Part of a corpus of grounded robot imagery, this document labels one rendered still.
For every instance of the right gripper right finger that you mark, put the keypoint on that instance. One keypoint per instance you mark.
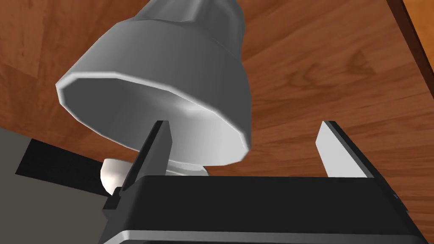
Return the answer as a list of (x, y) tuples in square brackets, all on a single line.
[(339, 159)]

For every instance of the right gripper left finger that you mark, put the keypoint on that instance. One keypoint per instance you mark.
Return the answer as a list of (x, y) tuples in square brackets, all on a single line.
[(151, 156)]

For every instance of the brown wooden door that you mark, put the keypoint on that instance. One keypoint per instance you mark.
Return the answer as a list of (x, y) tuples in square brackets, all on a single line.
[(322, 67)]

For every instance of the grey door knob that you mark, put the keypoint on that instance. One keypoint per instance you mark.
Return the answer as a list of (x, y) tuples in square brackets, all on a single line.
[(162, 61)]

